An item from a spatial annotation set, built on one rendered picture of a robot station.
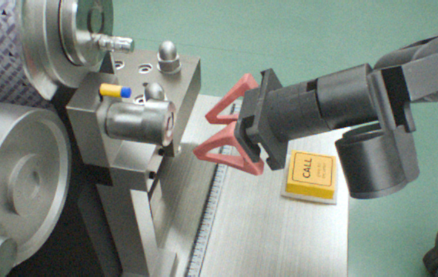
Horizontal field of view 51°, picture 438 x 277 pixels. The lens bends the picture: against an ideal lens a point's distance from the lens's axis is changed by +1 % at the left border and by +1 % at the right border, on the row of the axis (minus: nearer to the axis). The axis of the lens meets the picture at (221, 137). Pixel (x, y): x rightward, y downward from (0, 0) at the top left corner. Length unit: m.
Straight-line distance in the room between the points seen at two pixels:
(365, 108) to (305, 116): 0.06
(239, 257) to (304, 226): 0.10
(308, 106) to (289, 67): 1.96
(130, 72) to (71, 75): 0.31
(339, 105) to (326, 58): 2.06
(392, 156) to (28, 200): 0.33
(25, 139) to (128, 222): 0.18
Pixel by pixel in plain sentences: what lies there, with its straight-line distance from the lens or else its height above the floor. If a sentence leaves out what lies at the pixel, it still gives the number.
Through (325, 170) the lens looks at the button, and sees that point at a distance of 0.71.
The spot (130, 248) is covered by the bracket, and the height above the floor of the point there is 0.98.
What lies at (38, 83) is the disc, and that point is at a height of 1.24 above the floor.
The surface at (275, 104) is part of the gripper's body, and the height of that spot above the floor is 1.14.
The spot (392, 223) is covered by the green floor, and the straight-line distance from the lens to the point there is 1.85.
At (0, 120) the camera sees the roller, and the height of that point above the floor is 1.23.
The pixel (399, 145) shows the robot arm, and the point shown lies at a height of 1.13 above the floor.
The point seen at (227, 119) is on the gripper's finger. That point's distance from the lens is 0.56.
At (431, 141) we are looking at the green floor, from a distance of 2.20.
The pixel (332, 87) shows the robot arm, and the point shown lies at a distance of 0.46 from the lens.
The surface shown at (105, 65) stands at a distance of 0.51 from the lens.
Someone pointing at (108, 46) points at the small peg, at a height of 1.23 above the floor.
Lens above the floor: 1.46
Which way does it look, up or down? 46 degrees down
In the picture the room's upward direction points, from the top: straight up
